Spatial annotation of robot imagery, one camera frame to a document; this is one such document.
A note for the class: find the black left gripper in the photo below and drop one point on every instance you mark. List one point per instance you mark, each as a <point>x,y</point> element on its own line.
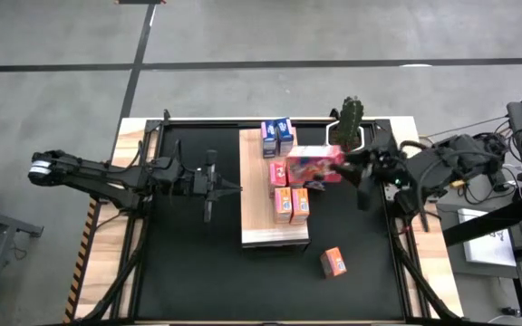
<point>195,183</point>

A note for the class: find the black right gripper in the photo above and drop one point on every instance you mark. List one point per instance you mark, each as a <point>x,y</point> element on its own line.
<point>392,172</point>

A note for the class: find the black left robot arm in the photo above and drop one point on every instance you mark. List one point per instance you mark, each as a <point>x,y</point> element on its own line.
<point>107,174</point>

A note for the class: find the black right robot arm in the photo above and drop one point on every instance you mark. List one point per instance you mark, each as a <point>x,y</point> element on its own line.
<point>451,163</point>

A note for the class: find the black metal wood-top shelf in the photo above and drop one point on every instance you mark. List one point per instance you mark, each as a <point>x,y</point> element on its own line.
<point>256,217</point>

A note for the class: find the green cactus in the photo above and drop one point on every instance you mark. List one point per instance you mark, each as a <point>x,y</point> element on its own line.
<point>349,120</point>

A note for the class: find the black metal beam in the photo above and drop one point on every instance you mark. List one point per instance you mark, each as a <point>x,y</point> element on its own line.
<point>492,222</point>

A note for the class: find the white desk pad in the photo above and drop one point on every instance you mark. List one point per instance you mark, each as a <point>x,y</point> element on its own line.
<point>487,246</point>

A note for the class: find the orange-black hazard tape strip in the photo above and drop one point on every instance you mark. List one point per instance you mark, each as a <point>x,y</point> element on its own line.
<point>80,267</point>

